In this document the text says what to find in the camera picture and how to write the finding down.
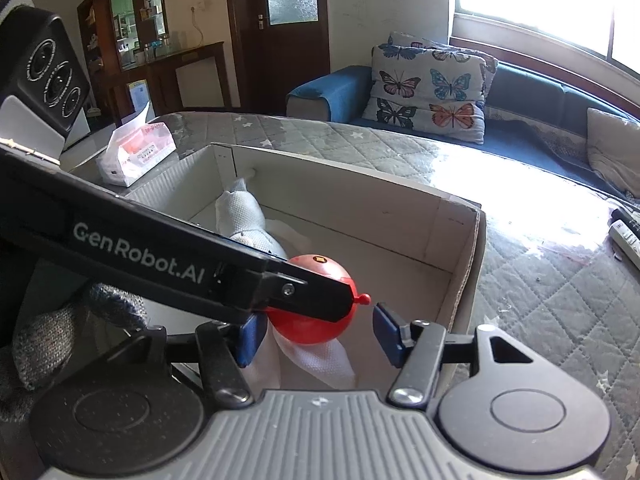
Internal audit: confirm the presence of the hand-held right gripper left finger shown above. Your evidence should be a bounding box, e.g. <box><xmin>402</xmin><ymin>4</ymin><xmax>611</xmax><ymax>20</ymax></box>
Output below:
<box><xmin>107</xmin><ymin>311</ymin><xmax>270</xmax><ymax>409</ymax></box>

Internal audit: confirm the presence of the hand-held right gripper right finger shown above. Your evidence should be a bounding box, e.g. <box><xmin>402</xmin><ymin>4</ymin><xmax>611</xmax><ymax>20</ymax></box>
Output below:
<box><xmin>373</xmin><ymin>302</ymin><xmax>546</xmax><ymax>409</ymax></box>

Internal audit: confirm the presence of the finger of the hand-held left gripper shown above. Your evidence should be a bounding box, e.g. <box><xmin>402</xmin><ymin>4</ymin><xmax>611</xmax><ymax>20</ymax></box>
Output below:
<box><xmin>220</xmin><ymin>255</ymin><xmax>359</xmax><ymax>324</ymax></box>

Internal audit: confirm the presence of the red ball toy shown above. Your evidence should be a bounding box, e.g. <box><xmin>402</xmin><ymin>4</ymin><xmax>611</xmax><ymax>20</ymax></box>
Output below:
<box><xmin>267</xmin><ymin>254</ymin><xmax>372</xmax><ymax>346</ymax></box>

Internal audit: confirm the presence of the cardboard box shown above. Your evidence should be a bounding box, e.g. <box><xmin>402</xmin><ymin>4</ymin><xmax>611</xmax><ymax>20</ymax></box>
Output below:
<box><xmin>125</xmin><ymin>142</ymin><xmax>486</xmax><ymax>391</ymax></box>

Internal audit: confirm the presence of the person's left hand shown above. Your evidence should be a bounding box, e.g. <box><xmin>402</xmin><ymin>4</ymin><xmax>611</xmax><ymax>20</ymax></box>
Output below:
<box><xmin>0</xmin><ymin>282</ymin><xmax>150</xmax><ymax>426</ymax></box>

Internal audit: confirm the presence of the white cloth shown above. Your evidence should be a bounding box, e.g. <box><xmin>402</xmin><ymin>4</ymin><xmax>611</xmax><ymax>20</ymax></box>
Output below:
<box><xmin>250</xmin><ymin>320</ymin><xmax>358</xmax><ymax>391</ymax></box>

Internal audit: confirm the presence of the tissue pack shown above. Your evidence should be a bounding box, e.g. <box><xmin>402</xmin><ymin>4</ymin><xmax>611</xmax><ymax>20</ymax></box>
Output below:
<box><xmin>95</xmin><ymin>102</ymin><xmax>177</xmax><ymax>187</ymax></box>

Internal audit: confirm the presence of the leaning printed sign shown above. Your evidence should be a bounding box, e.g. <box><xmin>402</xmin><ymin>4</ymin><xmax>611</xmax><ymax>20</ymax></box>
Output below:
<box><xmin>126</xmin><ymin>79</ymin><xmax>150</xmax><ymax>113</ymax></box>

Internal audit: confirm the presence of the brown wooden cabinet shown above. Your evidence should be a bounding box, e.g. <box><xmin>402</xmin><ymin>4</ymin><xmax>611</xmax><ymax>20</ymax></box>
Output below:
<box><xmin>77</xmin><ymin>0</ymin><xmax>226</xmax><ymax>126</ymax></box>

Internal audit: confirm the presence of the brown wooden door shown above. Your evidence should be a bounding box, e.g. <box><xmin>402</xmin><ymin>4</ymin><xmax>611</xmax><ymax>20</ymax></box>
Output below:
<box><xmin>223</xmin><ymin>0</ymin><xmax>331</xmax><ymax>116</ymax></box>

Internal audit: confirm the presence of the butterfly print pillow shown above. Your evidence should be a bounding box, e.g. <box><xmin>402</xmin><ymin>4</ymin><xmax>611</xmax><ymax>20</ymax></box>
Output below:
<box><xmin>362</xmin><ymin>46</ymin><xmax>487</xmax><ymax>145</ymax></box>
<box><xmin>387</xmin><ymin>30</ymin><xmax>498</xmax><ymax>102</ymax></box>

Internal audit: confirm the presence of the white remote control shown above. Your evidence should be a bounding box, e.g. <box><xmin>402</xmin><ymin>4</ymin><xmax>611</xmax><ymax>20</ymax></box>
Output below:
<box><xmin>608</xmin><ymin>222</ymin><xmax>640</xmax><ymax>264</ymax></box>

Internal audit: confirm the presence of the blue sofa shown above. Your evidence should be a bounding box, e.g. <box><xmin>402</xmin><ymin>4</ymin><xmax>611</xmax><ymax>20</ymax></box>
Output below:
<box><xmin>286</xmin><ymin>60</ymin><xmax>640</xmax><ymax>211</ymax></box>

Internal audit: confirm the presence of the white cushion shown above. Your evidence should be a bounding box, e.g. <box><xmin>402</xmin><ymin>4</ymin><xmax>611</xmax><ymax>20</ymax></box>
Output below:
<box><xmin>586</xmin><ymin>107</ymin><xmax>640</xmax><ymax>198</ymax></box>

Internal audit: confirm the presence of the window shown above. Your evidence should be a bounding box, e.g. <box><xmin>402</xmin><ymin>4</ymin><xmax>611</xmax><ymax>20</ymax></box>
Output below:
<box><xmin>450</xmin><ymin>0</ymin><xmax>640</xmax><ymax>68</ymax></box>

